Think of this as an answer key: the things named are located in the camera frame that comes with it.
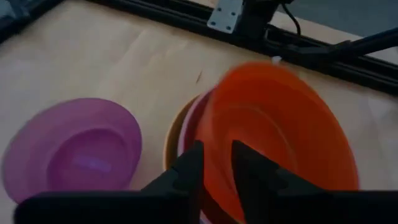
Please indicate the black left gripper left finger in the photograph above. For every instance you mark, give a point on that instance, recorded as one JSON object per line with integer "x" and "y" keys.
{"x": 186, "y": 174}

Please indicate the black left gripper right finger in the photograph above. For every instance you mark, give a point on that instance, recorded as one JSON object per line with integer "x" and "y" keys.
{"x": 255, "y": 180}

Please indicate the large pink plastic bowl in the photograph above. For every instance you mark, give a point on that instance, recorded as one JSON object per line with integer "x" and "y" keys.
{"x": 184, "y": 130}

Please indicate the small orange-red plastic bowl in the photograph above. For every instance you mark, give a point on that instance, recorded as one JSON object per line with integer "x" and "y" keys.
{"x": 273, "y": 118}

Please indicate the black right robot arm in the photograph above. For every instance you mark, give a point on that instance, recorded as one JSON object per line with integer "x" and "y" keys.
{"x": 256, "y": 18}

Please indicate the small purple plastic bowl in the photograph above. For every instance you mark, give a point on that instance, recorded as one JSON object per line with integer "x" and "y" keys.
{"x": 77, "y": 149}

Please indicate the black aluminium table frame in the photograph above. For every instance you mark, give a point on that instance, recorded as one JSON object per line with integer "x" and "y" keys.
{"x": 342, "y": 62}

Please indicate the silver metal mounting bracket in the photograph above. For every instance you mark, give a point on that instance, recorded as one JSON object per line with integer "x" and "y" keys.
{"x": 224, "y": 15}

